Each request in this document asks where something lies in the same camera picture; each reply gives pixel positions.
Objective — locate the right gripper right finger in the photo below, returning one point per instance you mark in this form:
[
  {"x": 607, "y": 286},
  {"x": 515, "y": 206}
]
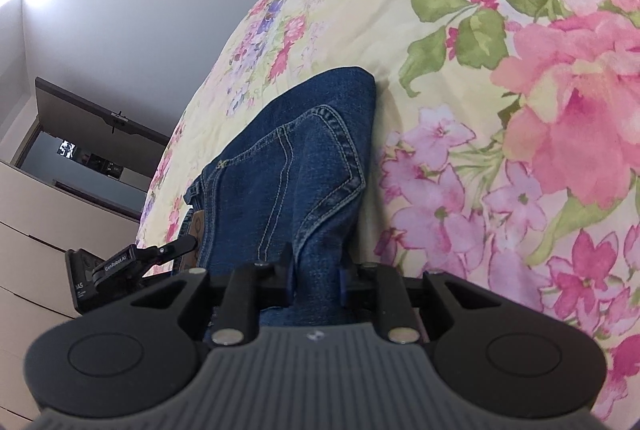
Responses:
[{"x": 375, "y": 293}]

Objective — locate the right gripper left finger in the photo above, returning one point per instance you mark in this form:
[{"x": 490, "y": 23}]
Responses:
[{"x": 240, "y": 297}]

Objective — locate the blue denim jeans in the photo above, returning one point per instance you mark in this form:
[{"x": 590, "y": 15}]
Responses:
[{"x": 292, "y": 179}]

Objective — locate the beige wardrobe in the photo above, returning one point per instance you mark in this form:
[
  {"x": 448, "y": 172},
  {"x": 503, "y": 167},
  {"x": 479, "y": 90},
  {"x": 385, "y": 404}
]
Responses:
[{"x": 38, "y": 224}]

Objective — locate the dark brown door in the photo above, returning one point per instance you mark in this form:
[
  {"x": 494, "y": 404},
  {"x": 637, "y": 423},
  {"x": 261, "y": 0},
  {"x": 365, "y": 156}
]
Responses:
[{"x": 117, "y": 121}]

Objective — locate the floral yellow bed quilt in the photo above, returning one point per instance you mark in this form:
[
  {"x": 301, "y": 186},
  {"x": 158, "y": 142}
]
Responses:
[{"x": 505, "y": 147}]

